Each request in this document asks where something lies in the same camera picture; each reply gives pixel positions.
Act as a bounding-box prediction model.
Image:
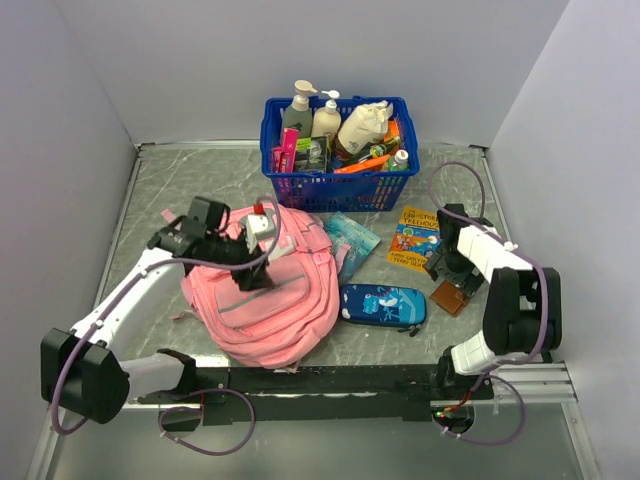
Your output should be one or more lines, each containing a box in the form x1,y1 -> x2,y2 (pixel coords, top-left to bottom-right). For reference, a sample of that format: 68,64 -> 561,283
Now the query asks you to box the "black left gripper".
206,230 -> 275,292

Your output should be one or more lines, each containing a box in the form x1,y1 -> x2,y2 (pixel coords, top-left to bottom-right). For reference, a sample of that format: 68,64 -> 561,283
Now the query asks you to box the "brown leather wallet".
430,280 -> 470,317

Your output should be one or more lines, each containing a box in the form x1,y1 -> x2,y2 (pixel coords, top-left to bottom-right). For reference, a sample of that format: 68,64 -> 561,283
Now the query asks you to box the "pink student backpack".
181,206 -> 342,369

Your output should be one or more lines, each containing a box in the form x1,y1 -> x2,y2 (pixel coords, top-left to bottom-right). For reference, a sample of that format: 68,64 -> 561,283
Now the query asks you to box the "blue shark pencil case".
339,284 -> 427,336

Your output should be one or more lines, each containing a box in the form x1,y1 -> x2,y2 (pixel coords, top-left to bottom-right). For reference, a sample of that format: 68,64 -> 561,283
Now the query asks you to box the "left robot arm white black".
40,195 -> 283,435

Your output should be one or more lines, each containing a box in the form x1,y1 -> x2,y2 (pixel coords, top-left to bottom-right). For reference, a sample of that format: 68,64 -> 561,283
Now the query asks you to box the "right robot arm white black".
425,204 -> 563,398

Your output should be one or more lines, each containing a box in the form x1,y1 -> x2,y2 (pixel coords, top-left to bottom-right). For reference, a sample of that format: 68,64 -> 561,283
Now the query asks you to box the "orange toothbrush pack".
333,154 -> 390,174

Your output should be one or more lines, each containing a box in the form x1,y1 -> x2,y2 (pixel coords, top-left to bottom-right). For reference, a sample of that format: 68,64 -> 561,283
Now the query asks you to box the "yellow treehouse book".
387,206 -> 441,273

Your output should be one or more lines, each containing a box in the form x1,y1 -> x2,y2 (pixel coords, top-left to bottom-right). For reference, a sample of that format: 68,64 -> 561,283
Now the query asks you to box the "blue plastic basket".
259,95 -> 421,214

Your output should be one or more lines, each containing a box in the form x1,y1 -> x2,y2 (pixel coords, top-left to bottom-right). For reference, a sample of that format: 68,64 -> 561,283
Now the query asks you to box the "pink box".
271,128 -> 299,173

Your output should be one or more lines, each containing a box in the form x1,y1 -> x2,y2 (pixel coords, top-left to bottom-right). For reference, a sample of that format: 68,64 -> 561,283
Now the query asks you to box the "teal paperback book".
324,212 -> 381,284

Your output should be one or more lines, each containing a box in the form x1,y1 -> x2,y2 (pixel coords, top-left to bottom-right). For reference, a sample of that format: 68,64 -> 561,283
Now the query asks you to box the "black green box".
293,136 -> 331,173

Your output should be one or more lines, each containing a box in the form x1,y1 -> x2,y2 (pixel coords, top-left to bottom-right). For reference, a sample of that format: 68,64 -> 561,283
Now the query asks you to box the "small green bottle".
369,142 -> 399,158

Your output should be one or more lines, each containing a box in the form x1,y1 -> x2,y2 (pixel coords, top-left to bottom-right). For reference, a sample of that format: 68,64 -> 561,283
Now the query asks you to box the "grey pump bottle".
281,80 -> 317,138

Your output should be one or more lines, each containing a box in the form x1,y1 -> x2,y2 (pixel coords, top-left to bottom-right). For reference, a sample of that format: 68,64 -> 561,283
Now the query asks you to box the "cream pump bottle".
311,90 -> 342,141

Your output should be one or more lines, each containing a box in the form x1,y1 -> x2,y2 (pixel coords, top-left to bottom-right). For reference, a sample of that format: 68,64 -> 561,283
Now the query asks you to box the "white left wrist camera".
239,203 -> 279,253

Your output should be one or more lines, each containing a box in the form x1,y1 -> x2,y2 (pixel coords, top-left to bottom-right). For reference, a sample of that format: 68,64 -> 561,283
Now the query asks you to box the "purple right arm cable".
427,160 -> 551,446

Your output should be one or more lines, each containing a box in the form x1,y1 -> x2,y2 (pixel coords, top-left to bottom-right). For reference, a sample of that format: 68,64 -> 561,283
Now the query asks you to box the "black mounting base rail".
137,362 -> 579,431

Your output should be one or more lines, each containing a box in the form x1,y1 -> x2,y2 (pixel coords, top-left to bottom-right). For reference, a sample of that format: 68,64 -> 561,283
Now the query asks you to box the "beige drawstring pouch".
335,100 -> 393,157

